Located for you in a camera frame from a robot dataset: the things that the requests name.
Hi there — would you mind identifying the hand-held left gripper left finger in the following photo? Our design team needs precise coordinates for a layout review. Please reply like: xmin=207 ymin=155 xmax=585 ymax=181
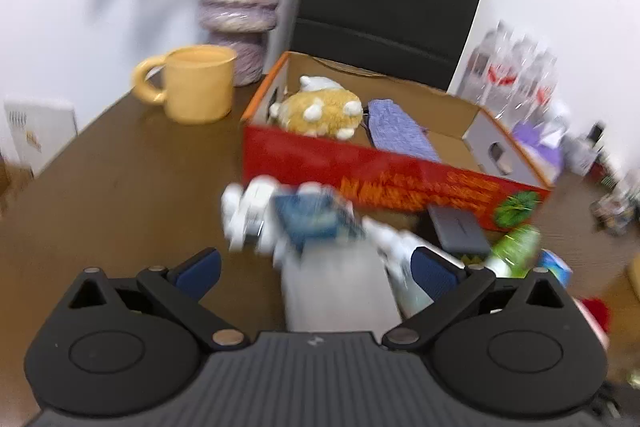
xmin=67 ymin=248 xmax=249 ymax=351

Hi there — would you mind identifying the green transparent bottle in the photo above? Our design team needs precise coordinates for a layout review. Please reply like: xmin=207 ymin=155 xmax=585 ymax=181
xmin=482 ymin=224 xmax=543 ymax=280

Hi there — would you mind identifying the blue card packet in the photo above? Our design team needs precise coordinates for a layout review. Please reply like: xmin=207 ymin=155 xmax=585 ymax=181
xmin=272 ymin=193 xmax=367 ymax=254

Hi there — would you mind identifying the small white box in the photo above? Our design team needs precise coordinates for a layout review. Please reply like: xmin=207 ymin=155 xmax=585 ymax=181
xmin=566 ymin=134 xmax=602 ymax=176

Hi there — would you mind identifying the purple knitted cloth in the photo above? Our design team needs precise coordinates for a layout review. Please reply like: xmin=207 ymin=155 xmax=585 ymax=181
xmin=367 ymin=99 xmax=442 ymax=164

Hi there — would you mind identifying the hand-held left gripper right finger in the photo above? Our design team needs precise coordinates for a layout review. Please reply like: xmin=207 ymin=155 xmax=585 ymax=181
xmin=381 ymin=247 xmax=573 ymax=350

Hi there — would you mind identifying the purple tissue pack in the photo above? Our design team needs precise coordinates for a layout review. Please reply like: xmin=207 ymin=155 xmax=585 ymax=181
xmin=511 ymin=117 xmax=566 ymax=182

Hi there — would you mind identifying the white toy robot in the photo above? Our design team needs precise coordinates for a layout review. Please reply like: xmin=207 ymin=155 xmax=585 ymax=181
xmin=221 ymin=175 xmax=306 ymax=260

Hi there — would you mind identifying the yellow ceramic mug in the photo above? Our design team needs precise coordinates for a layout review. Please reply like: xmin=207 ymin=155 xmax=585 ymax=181
xmin=131 ymin=45 xmax=238 ymax=125

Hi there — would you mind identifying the blue and white small carton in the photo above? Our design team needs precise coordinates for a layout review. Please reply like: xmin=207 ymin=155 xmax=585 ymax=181
xmin=537 ymin=249 xmax=574 ymax=290

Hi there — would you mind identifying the red fuzzy object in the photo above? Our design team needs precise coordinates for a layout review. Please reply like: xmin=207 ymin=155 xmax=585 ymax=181
xmin=575 ymin=297 xmax=613 ymax=349

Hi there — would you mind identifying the red and orange cardboard box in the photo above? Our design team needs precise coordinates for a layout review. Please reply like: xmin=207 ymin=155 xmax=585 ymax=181
xmin=241 ymin=51 xmax=558 ymax=233

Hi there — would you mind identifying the colourful small packet pile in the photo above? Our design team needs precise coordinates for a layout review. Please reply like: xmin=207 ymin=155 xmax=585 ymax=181
xmin=589 ymin=189 xmax=638 ymax=235

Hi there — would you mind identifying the tan plush toy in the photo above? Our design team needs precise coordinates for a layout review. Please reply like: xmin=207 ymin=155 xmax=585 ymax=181
xmin=270 ymin=76 xmax=364 ymax=141

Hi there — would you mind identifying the grey power bank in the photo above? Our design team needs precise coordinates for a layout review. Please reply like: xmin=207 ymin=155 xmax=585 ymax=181
xmin=427 ymin=204 xmax=492 ymax=258

